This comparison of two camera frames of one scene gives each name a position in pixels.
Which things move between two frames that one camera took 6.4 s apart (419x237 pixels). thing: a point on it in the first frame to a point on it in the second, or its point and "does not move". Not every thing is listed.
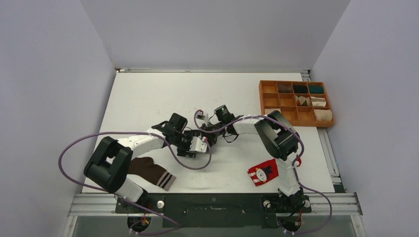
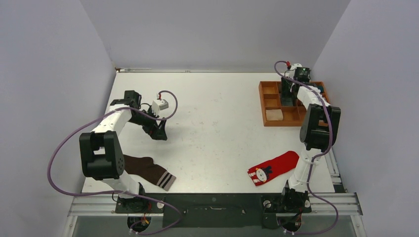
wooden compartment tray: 305,103 does not move
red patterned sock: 266,172 does not move
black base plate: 210,210 does not move
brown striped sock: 144,168 does not move
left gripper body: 184,147 to 150,121
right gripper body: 212,137 to 286,87
